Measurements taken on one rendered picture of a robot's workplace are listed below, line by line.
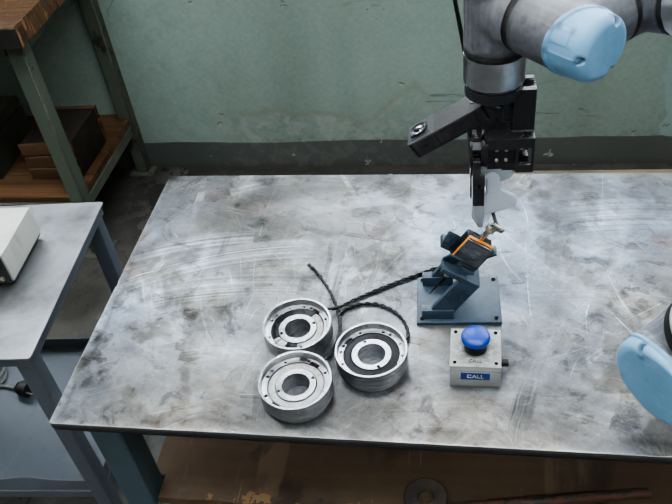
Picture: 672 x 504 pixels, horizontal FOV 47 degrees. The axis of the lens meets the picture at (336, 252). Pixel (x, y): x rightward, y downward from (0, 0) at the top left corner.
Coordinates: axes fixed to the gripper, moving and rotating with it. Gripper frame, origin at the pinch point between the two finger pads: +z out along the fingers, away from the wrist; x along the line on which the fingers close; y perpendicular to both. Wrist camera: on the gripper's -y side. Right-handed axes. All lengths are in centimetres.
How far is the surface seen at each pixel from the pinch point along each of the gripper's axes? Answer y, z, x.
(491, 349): 1.9, 14.0, -13.9
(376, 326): -14.5, 15.2, -8.3
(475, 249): 0.2, 6.5, -1.4
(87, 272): -122, 99, 95
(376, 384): -14.1, 16.1, -18.3
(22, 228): -89, 24, 28
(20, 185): -143, 75, 112
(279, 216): -33.9, 18.7, 22.5
